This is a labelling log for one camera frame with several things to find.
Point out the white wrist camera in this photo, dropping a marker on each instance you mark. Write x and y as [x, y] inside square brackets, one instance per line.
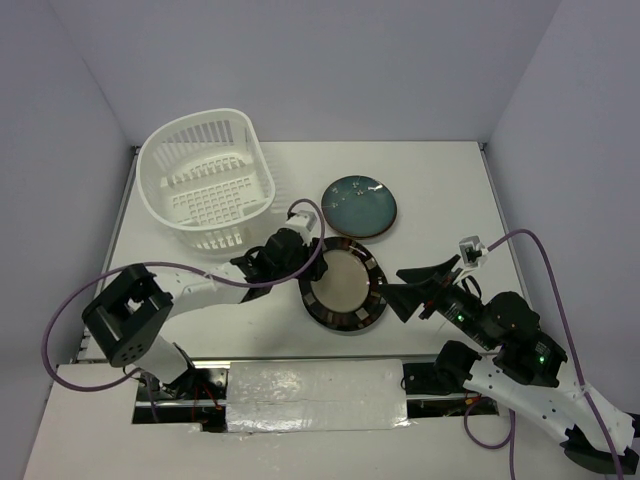
[303, 223]
[472, 250]

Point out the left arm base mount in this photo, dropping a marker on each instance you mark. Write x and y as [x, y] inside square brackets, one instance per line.
[202, 402]

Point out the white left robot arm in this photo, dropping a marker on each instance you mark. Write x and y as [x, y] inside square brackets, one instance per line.
[126, 318]

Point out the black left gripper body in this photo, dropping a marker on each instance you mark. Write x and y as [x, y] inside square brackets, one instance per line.
[301, 260]

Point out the white plastic dish rack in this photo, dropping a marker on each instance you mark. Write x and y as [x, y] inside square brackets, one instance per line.
[205, 178]

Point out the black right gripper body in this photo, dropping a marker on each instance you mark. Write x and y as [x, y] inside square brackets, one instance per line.
[456, 304]

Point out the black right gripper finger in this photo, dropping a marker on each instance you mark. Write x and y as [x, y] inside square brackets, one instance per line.
[443, 273]
[405, 299]

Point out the silver foil tape sheet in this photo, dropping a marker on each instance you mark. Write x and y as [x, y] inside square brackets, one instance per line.
[315, 396]

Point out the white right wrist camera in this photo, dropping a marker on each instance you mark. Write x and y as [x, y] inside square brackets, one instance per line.
[472, 250]

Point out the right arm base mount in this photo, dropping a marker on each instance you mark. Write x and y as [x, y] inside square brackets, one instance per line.
[428, 397]

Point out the black plate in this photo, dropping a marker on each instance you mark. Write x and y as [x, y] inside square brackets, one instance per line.
[342, 277]

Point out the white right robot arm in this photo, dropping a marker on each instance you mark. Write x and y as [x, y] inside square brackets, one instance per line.
[515, 363]

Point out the teal plate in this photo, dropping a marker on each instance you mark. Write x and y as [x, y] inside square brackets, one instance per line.
[354, 187]

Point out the blue glazed ceramic plate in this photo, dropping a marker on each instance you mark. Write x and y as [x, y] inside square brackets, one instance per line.
[387, 231]

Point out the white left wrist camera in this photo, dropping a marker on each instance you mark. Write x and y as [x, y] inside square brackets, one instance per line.
[303, 223]

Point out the beige plate with dark rim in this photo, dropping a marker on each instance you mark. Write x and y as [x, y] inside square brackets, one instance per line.
[377, 312]

